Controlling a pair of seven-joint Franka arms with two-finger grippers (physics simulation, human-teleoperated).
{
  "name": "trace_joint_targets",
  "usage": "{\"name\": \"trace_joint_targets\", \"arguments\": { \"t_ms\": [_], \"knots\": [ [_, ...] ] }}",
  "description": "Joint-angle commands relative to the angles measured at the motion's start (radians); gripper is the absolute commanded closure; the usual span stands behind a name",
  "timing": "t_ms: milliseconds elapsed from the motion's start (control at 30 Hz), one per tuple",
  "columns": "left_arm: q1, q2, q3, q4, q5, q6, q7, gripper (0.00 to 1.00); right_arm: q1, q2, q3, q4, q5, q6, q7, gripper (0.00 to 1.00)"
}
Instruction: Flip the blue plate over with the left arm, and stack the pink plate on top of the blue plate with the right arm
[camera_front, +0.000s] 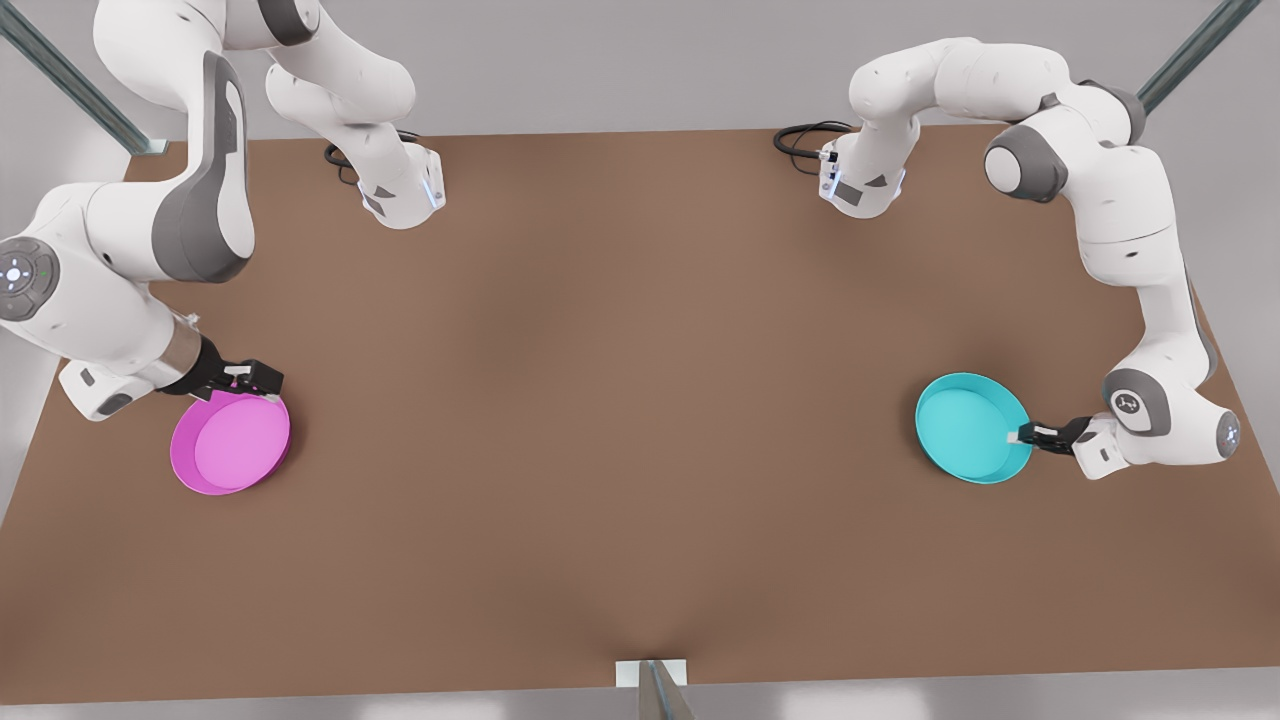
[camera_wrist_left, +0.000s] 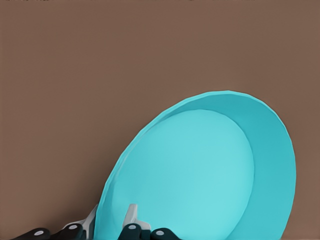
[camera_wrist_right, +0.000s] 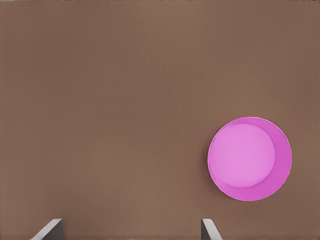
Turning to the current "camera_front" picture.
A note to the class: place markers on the blue plate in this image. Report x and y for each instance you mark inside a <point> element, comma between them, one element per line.
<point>968,428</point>

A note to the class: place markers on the pink plate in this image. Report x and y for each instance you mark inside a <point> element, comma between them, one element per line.
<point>235,445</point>

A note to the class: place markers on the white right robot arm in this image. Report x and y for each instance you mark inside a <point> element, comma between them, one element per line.
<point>120,230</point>

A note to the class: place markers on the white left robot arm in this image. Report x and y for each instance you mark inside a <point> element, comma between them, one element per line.
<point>1130,210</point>

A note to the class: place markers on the silver frame post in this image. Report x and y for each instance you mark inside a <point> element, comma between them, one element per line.
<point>655,690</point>
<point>70,80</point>
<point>1195,50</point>

